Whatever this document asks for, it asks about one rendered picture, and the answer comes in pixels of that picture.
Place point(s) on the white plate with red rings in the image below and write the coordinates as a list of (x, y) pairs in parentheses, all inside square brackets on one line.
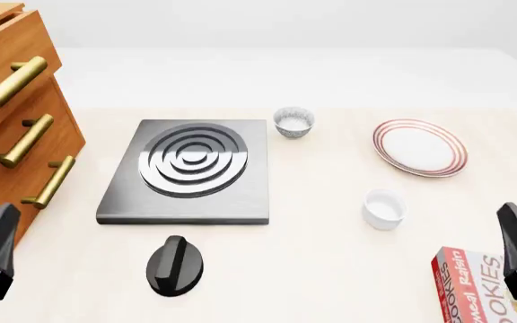
[(420, 146)]

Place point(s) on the red printed cookies box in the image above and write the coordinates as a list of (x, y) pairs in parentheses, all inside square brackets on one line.
[(465, 286)]

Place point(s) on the round black stove knob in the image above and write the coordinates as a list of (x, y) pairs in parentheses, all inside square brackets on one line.
[(173, 269)]

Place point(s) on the flat black stove plate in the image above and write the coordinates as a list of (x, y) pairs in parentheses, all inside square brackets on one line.
[(240, 188)]

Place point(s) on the grey patterned bowl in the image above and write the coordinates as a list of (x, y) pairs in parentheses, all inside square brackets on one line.
[(293, 122)]

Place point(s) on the plain white bowl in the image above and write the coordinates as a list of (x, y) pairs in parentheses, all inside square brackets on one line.
[(384, 210)]

